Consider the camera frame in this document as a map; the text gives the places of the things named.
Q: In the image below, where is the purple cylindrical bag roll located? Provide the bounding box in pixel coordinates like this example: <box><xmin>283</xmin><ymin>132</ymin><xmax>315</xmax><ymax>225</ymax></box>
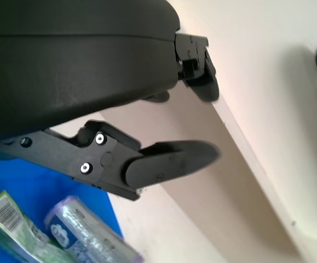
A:
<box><xmin>44</xmin><ymin>195</ymin><xmax>144</xmax><ymax>263</ymax></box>

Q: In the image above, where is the green toothpaste box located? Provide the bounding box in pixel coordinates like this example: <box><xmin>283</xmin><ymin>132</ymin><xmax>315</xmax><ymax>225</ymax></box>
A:
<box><xmin>0</xmin><ymin>190</ymin><xmax>71</xmax><ymax>263</ymax></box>

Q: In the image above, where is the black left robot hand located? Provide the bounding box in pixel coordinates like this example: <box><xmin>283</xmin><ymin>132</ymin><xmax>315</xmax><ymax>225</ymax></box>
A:
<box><xmin>0</xmin><ymin>0</ymin><xmax>222</xmax><ymax>203</ymax></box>

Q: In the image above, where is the blue plastic tray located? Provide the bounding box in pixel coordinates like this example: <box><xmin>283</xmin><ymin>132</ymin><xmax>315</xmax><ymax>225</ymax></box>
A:
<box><xmin>0</xmin><ymin>145</ymin><xmax>125</xmax><ymax>263</ymax></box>

